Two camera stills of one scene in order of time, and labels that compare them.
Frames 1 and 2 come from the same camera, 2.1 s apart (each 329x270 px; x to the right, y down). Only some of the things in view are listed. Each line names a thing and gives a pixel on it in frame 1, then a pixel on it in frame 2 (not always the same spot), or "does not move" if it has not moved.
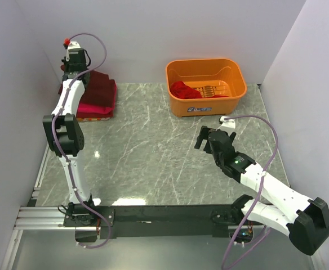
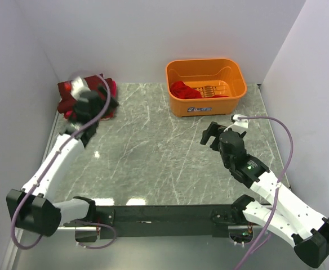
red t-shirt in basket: x=180 y=90 does not move
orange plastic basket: x=209 y=77 does not move
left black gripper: x=66 y=63 to x=105 y=94
